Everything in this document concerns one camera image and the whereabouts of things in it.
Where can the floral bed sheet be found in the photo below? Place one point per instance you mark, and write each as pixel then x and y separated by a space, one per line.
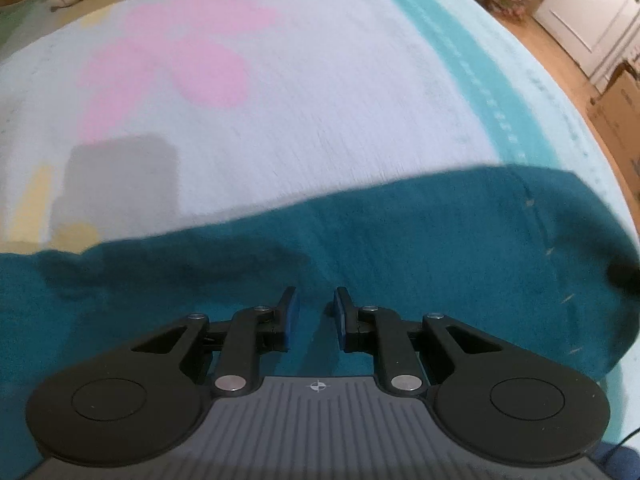
pixel 146 117

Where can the teal green pants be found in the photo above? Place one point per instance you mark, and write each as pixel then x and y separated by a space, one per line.
pixel 518 252

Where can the white door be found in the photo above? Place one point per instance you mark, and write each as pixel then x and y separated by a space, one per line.
pixel 589 31

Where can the brown cardboard box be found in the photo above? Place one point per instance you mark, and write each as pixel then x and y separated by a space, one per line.
pixel 616 118

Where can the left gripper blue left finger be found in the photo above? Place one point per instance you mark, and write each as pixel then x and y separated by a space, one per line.
pixel 242 341

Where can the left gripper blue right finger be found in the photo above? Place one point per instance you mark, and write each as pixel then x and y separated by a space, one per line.
pixel 382 333

